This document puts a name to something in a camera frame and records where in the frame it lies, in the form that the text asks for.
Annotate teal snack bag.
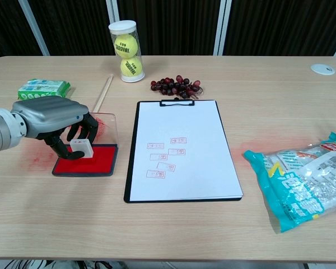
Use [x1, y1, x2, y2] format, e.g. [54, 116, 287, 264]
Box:
[242, 131, 336, 234]

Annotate white round cable grommet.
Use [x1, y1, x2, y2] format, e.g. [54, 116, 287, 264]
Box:
[310, 63, 336, 76]

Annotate wooden chopsticks pair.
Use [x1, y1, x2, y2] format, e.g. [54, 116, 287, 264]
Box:
[92, 73, 114, 112]

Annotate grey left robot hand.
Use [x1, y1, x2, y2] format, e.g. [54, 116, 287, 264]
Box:
[11, 96, 99, 160]

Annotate dark red grape bunch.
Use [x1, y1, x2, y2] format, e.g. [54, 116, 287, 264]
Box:
[150, 75, 204, 100]

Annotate white stamped paper sheet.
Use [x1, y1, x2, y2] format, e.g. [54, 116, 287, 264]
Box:
[128, 101, 244, 202]

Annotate white red stamp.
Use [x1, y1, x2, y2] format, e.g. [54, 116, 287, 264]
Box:
[70, 138, 94, 158]

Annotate green tissue pack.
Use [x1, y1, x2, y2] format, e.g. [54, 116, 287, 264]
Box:
[17, 79, 72, 100]

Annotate clear tennis ball tube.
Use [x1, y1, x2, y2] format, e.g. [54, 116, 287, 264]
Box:
[108, 21, 146, 83]

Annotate black clipboard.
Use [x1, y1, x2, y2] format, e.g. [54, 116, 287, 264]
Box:
[123, 99, 244, 204]

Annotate yellow tennis ball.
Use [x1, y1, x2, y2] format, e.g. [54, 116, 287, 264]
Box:
[114, 34, 138, 57]
[120, 57, 143, 78]

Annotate red ink pad clear lid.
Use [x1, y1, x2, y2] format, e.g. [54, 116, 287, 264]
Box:
[52, 112, 120, 177]

